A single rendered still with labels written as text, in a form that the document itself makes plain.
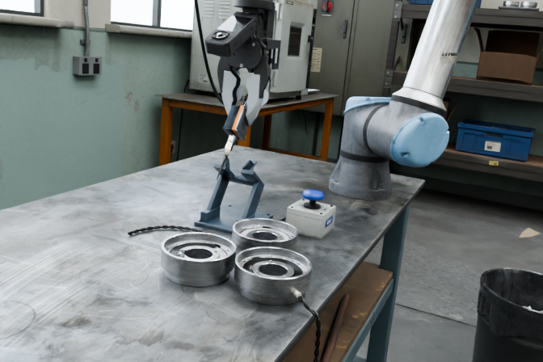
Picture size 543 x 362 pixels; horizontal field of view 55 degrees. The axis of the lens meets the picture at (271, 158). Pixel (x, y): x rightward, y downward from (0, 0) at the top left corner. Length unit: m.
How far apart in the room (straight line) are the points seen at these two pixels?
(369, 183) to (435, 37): 0.35
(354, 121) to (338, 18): 3.48
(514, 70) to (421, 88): 3.01
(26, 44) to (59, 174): 0.63
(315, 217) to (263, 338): 0.34
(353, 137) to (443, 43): 0.28
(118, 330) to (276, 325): 0.18
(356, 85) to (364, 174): 3.40
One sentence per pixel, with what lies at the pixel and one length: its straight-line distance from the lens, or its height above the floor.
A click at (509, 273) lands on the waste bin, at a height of 0.41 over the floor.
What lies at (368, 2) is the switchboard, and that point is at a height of 1.53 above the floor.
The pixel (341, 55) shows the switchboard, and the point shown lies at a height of 1.08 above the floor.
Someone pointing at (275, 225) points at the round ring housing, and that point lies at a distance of 0.88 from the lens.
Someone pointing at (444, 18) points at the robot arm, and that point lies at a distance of 1.13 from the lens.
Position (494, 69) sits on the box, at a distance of 4.11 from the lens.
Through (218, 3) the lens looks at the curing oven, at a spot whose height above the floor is 1.32.
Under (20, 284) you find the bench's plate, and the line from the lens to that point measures 0.76.
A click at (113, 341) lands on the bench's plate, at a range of 0.62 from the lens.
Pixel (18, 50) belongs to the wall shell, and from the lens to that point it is 2.49.
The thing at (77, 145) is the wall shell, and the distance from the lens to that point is 2.78.
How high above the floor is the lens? 1.13
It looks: 12 degrees down
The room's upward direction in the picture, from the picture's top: 5 degrees clockwise
